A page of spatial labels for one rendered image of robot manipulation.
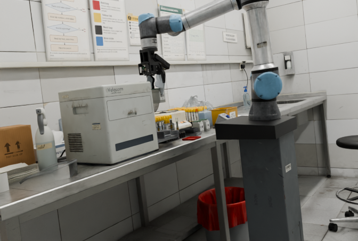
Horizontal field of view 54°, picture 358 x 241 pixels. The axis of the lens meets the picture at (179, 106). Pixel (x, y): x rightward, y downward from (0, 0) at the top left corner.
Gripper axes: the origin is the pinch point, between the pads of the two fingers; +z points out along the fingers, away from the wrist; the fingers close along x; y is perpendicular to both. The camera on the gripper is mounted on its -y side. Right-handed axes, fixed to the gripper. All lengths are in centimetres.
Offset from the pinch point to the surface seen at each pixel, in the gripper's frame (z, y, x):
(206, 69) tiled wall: -15, -143, -63
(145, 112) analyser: 7.4, 14.9, 4.8
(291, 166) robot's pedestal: 42, -38, 45
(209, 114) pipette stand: 17, -53, -8
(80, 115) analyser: 5.4, 37.3, -8.7
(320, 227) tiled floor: 112, -135, 25
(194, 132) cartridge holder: 23.1, -27.6, -1.6
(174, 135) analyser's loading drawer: 20.7, -5.6, 2.3
